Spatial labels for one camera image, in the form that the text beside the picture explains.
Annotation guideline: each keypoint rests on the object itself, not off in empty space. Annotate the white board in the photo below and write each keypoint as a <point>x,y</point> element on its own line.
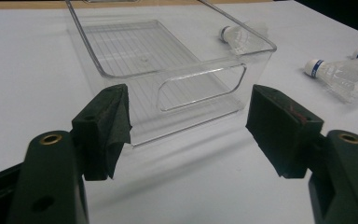
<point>28,62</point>

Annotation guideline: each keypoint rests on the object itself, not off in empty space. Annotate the clear plastic container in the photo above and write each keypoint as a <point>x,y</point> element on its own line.
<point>130,46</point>

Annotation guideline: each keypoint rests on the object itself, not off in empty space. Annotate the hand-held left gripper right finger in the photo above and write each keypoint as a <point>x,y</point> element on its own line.
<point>279,130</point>

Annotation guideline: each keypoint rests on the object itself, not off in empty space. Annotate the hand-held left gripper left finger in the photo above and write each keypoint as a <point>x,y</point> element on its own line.
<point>102,133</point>

